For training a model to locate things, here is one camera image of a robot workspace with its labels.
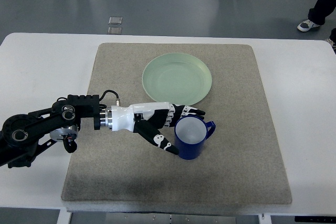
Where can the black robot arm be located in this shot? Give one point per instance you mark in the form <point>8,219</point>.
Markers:
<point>25,136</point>

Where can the shoe at right edge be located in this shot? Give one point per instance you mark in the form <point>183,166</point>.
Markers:
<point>332,39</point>

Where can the grey felt mat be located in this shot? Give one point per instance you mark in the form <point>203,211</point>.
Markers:
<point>240,165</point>

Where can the lower metal floor plate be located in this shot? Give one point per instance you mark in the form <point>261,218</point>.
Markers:
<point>114,30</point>

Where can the light green plate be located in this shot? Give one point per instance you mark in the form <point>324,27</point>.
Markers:
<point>177,78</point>

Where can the metal floor plate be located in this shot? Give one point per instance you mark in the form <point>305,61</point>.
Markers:
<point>114,30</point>
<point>115,20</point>

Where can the blue mug white inside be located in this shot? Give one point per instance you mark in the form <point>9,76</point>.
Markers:
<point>190,134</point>

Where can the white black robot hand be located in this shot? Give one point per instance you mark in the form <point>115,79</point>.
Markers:
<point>147,119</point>

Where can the upper metal floor plate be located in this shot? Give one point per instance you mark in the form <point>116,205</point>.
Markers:
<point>115,20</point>

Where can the person white grey sneaker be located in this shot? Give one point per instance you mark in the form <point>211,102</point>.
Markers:
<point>317,15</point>

